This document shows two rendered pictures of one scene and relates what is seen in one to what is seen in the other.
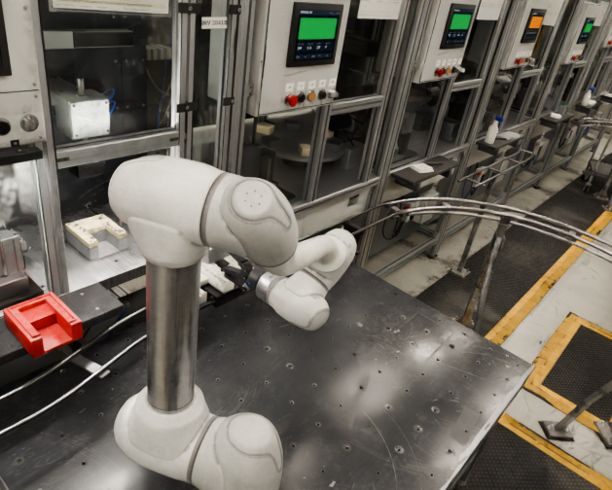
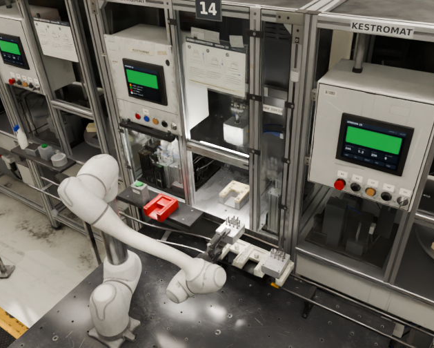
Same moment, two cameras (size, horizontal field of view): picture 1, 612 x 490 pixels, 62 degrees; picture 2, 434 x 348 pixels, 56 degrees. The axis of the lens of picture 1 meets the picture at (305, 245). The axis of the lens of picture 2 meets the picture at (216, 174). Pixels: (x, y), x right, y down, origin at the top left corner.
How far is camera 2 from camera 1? 1.77 m
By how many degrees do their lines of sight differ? 72
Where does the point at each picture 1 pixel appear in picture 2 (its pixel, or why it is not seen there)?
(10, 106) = (168, 117)
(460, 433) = not seen: outside the picture
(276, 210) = (62, 194)
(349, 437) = not seen: outside the picture
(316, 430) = not seen: outside the picture
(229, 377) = (196, 302)
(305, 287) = (181, 275)
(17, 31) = (170, 90)
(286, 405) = (182, 336)
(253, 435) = (101, 293)
